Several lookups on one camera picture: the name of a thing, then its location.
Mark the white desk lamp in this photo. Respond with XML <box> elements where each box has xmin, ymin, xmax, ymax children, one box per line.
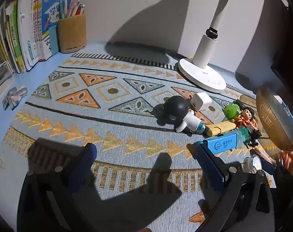
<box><xmin>178</xmin><ymin>0</ymin><xmax>290</xmax><ymax>93</ymax></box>

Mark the black helmet white figurine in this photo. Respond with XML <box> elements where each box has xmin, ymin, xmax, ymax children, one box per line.
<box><xmin>157</xmin><ymin>95</ymin><xmax>207</xmax><ymax>134</ymax></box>

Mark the yellow rectangular block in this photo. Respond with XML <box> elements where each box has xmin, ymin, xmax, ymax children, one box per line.
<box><xmin>206</xmin><ymin>121</ymin><xmax>236</xmax><ymax>137</ymax></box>

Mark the white charger cube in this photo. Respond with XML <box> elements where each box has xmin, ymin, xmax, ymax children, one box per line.
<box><xmin>190</xmin><ymin>92</ymin><xmax>212</xmax><ymax>112</ymax></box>

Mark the small blue notepad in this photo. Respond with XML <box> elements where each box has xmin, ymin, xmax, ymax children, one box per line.
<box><xmin>49</xmin><ymin>25</ymin><xmax>60</xmax><ymax>56</ymax></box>

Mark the black monitor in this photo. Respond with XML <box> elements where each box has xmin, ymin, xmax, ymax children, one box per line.
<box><xmin>270</xmin><ymin>5</ymin><xmax>293</xmax><ymax>95</ymax></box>

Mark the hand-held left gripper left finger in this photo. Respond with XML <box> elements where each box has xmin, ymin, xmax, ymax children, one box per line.
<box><xmin>17</xmin><ymin>143</ymin><xmax>98</xmax><ymax>232</ymax></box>

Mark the patterned woven mat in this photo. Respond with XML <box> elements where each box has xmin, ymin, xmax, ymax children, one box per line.
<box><xmin>0</xmin><ymin>52</ymin><xmax>293</xmax><ymax>232</ymax></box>

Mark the white wire book stand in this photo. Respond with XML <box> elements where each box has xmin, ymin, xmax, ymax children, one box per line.
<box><xmin>0</xmin><ymin>61</ymin><xmax>14</xmax><ymax>97</ymax></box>

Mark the amber ribbed glass bowl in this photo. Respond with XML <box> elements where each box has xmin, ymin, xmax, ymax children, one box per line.
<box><xmin>256</xmin><ymin>87</ymin><xmax>293</xmax><ymax>151</ymax></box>

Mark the red black-haired action figure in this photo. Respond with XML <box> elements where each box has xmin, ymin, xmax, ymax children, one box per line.
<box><xmin>230</xmin><ymin>106</ymin><xmax>262</xmax><ymax>148</ymax></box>

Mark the wooden pen holder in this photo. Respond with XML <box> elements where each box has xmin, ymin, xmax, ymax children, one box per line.
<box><xmin>58</xmin><ymin>13</ymin><xmax>87</xmax><ymax>54</ymax></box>

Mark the blue box with white logo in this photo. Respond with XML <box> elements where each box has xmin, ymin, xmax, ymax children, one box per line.
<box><xmin>204</xmin><ymin>133</ymin><xmax>244</xmax><ymax>154</ymax></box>

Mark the bunch of pens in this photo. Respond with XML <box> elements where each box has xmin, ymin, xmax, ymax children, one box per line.
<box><xmin>59</xmin><ymin>0</ymin><xmax>85</xmax><ymax>20</ymax></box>

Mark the person's right hand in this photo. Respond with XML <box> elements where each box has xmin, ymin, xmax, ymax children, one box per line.
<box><xmin>281</xmin><ymin>150</ymin><xmax>293</xmax><ymax>176</ymax></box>

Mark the green toy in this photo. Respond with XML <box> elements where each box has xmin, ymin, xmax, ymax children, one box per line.
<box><xmin>223</xmin><ymin>103</ymin><xmax>241</xmax><ymax>121</ymax></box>

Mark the row of books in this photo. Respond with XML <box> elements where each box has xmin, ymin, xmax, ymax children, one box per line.
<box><xmin>0</xmin><ymin>0</ymin><xmax>73</xmax><ymax>74</ymax></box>

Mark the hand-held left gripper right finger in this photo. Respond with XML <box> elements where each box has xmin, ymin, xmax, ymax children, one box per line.
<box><xmin>195</xmin><ymin>140</ymin><xmax>275</xmax><ymax>232</ymax></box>

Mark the clear round jar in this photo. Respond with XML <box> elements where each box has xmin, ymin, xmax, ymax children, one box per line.
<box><xmin>243</xmin><ymin>155</ymin><xmax>262</xmax><ymax>173</ymax></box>

